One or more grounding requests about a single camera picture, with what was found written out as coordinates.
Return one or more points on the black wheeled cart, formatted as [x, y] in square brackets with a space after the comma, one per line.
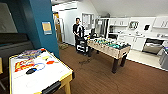
[82, 46]

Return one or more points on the person in black shirt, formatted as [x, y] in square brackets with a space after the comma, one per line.
[78, 31]

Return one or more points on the steel fridge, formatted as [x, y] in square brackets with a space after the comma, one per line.
[101, 28]

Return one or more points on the grey bulletin board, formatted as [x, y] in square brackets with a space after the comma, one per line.
[87, 20]

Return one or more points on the tall wooden door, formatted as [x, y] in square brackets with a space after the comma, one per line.
[58, 28]

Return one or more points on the red bowl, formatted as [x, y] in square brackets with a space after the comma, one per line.
[42, 50]

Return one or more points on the white two-door base cabinet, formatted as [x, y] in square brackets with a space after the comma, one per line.
[135, 42]

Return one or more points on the yellow air hockey table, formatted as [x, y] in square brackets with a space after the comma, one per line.
[40, 78]

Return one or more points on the red yellow snack bag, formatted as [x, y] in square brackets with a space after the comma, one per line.
[23, 65]

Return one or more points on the dark sofa bench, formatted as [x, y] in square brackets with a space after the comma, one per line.
[13, 46]

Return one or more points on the interior glass window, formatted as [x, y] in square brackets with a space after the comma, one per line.
[7, 18]

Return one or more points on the yellow wall poster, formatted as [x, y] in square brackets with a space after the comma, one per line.
[47, 28]

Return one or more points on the white wall cabinet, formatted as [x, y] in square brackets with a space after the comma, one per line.
[119, 22]
[160, 22]

